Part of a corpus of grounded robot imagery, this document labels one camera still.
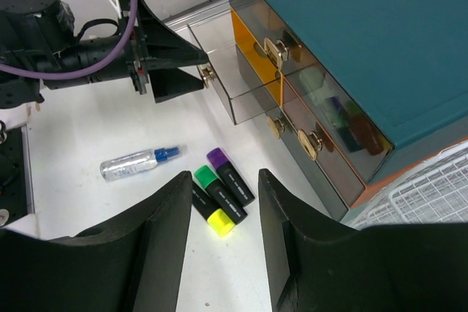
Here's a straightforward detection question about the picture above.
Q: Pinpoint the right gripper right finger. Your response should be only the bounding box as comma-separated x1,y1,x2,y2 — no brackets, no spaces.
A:
258,169,467,311

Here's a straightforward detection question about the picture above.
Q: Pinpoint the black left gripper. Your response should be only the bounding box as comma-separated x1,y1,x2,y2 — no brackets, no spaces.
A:
118,0,208,103

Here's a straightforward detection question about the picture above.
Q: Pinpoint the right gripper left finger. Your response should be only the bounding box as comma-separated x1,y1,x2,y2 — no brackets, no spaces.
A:
1,171,192,311

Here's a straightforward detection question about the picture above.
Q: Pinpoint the small drawer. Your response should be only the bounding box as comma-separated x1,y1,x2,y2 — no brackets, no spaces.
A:
189,13,280,125
282,82,364,208

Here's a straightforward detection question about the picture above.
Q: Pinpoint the green capsule stapler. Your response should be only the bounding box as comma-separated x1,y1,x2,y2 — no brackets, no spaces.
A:
298,67,325,105

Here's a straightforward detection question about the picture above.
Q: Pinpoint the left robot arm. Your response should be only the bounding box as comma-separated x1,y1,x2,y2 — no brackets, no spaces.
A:
1,0,209,109

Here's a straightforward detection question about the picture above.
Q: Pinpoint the yellow highlighter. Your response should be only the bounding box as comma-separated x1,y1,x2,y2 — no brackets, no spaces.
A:
192,181,235,237

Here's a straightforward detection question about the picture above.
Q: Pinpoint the small clear spray bottle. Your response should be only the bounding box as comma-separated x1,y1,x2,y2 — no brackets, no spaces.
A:
99,144,187,181

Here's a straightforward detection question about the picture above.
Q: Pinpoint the bottom dark drawer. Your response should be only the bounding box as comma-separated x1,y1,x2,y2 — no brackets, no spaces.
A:
235,48,348,221

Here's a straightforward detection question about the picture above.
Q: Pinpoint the purple highlighter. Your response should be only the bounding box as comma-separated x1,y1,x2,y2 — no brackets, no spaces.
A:
207,148,255,208

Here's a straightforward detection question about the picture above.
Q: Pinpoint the green highlighter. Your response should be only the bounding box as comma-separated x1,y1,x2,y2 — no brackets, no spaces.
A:
195,165,247,224

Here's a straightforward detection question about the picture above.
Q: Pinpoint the teal drawer cabinet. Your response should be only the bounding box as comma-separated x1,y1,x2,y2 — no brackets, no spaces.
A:
222,0,468,210

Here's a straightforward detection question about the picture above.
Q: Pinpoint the aluminium rail on left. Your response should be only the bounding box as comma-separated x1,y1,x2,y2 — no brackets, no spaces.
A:
162,0,230,31

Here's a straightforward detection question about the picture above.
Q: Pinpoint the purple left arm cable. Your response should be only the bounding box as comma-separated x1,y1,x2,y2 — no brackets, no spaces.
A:
0,0,140,80

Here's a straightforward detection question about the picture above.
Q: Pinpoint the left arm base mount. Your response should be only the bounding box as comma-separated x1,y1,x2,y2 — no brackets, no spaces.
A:
1,121,35,227

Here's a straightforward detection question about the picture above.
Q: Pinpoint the white wire stacking tray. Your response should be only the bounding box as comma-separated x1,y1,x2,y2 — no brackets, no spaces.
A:
341,141,467,229

